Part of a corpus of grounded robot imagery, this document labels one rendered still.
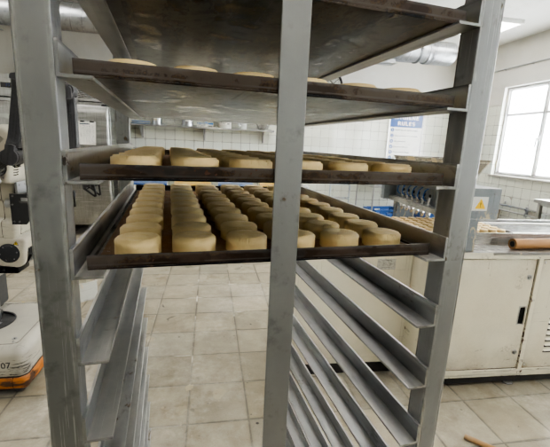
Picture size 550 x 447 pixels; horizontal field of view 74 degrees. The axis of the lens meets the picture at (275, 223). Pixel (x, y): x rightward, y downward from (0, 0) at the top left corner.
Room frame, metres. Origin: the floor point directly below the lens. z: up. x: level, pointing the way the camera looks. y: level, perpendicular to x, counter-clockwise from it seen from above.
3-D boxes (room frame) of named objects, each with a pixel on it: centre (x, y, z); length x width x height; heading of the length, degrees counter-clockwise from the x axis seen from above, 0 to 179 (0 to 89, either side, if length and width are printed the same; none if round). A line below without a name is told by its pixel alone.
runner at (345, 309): (0.74, -0.11, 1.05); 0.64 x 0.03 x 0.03; 17
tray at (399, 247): (0.69, 0.08, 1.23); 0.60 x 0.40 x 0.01; 17
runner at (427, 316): (0.74, -0.11, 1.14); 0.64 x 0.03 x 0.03; 17
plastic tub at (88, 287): (2.86, 1.66, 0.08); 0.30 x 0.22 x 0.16; 141
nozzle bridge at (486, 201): (2.22, -0.95, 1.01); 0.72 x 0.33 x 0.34; 8
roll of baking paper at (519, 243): (2.02, -1.52, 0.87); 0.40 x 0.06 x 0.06; 102
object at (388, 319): (2.14, -0.44, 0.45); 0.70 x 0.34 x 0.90; 98
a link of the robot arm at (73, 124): (2.20, 1.21, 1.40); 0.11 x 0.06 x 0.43; 10
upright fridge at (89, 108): (5.21, 2.99, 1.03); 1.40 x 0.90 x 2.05; 100
